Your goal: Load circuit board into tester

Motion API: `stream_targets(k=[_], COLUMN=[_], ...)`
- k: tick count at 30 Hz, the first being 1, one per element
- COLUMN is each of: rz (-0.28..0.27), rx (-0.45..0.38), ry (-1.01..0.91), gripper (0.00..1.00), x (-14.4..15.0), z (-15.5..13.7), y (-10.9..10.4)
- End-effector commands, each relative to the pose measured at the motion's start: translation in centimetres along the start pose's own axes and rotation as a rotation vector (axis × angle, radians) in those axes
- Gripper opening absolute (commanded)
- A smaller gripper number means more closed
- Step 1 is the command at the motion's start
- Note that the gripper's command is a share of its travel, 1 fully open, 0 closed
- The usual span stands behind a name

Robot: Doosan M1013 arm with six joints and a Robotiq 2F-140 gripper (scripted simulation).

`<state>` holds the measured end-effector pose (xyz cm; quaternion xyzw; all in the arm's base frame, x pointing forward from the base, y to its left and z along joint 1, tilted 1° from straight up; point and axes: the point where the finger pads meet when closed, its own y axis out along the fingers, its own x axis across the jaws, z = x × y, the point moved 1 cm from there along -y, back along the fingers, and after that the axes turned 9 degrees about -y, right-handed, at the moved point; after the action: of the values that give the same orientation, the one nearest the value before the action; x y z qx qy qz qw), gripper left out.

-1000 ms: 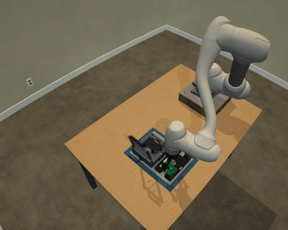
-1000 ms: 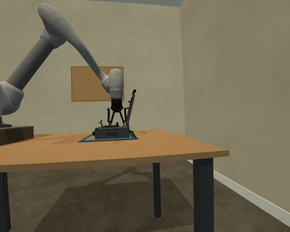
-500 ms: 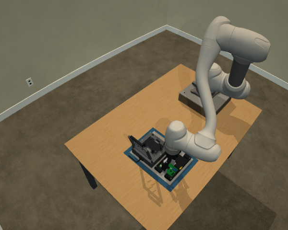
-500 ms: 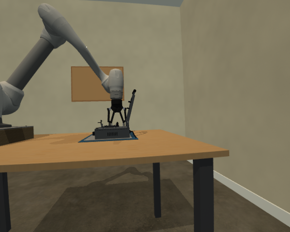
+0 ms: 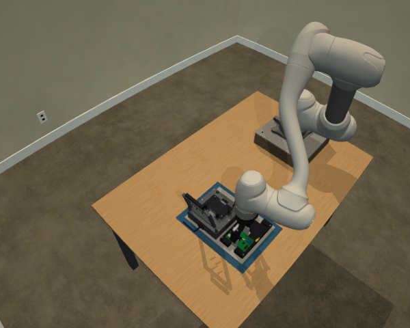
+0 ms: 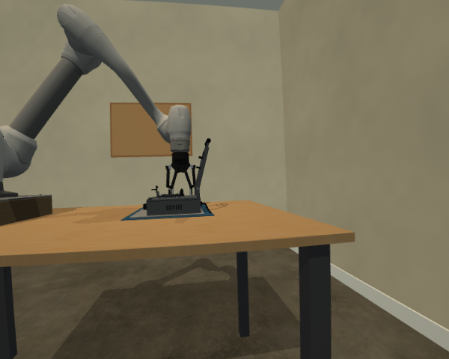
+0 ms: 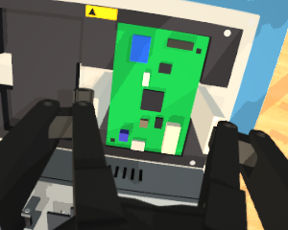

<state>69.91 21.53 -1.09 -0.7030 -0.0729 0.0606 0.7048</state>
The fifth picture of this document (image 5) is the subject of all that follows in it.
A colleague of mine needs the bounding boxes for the green circuit board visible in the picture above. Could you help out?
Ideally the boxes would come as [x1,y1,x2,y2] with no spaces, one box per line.
[226,232,254,252]

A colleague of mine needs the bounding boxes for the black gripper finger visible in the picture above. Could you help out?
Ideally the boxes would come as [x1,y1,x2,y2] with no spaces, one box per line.
[243,221,254,235]
[230,224,246,247]

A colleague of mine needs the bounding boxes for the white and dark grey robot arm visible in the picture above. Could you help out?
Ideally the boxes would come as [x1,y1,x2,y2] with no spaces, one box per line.
[234,22,386,230]

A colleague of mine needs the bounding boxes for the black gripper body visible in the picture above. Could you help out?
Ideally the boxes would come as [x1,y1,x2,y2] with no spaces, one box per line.
[235,215,254,228]

